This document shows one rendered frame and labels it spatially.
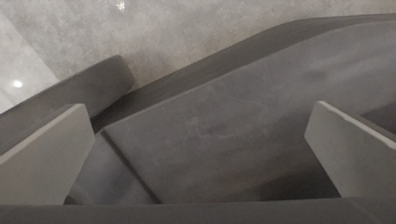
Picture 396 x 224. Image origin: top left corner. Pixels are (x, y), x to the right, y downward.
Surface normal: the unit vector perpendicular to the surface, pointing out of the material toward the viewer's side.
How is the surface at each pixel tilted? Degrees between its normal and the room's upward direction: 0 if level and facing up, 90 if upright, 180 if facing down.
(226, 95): 0
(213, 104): 0
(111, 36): 0
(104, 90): 61
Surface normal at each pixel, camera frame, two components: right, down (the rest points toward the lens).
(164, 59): -0.02, 0.44
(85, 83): 0.72, -0.08
